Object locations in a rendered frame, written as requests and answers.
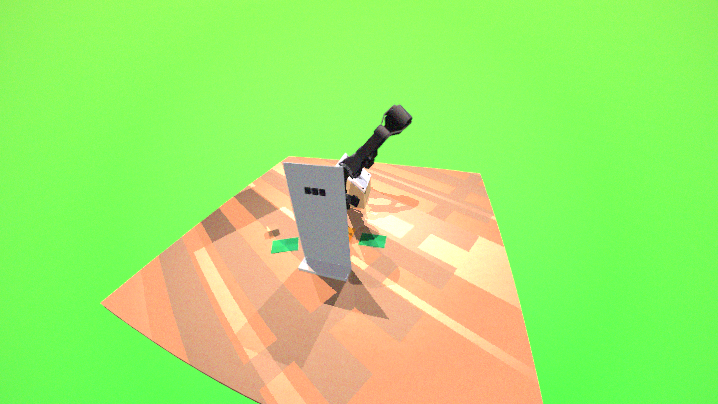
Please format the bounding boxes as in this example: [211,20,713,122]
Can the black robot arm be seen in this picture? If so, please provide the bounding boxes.
[338,103,413,207]

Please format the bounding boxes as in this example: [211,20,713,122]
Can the grey panel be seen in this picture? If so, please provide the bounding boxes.
[282,162,352,282]

